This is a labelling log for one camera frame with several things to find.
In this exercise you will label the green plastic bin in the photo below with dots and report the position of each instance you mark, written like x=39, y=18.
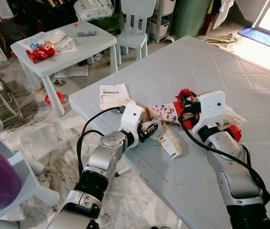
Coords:
x=191, y=19

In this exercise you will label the pale blue plastic stool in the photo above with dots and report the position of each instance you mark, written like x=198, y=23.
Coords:
x=34, y=186

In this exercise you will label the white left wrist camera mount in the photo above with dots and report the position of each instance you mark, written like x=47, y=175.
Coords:
x=132, y=119

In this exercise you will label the tiny orange object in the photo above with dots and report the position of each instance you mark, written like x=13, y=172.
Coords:
x=76, y=24

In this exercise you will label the blue floor mat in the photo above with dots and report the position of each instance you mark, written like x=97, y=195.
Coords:
x=260, y=37

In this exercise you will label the cream paper packet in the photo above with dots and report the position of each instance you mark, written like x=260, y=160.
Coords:
x=172, y=143

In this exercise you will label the red toy figure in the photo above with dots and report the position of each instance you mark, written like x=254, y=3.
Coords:
x=40, y=51

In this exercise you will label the white marker pen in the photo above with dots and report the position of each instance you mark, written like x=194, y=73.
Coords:
x=121, y=172

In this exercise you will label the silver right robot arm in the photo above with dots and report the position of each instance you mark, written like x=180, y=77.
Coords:
x=235, y=176

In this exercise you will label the newspaper sheets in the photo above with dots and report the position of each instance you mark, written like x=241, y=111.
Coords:
x=75, y=70

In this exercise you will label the small white plastic table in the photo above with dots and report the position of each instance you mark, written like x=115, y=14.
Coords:
x=84, y=47

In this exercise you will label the white red printed snack packet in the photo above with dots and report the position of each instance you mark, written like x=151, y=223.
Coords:
x=163, y=113

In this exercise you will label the white plastic child chair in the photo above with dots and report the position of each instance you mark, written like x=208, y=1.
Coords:
x=134, y=38

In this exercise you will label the red plastic bowl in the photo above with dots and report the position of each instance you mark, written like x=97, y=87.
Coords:
x=48, y=99

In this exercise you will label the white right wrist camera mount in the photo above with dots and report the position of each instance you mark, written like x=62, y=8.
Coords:
x=211, y=107

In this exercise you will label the white diaper package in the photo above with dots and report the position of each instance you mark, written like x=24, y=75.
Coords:
x=94, y=9

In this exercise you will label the white paper booklet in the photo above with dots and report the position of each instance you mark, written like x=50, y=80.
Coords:
x=114, y=93

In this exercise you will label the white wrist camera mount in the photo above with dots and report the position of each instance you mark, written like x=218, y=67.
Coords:
x=132, y=119
x=211, y=107

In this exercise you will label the grey remote control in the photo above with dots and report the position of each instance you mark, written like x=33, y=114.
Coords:
x=87, y=34

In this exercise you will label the white plastic drawer unit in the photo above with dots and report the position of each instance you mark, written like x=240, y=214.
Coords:
x=161, y=24

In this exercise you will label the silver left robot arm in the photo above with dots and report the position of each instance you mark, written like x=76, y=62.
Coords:
x=103, y=160

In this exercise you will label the clear plastic wrapper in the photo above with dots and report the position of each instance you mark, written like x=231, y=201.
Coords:
x=234, y=115

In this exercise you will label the beige cloth rag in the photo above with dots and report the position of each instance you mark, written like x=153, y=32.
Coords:
x=221, y=40

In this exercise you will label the white plastic bag with papers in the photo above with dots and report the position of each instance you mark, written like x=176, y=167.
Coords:
x=56, y=38

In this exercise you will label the white hanging cloth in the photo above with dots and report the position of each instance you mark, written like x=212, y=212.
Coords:
x=223, y=14

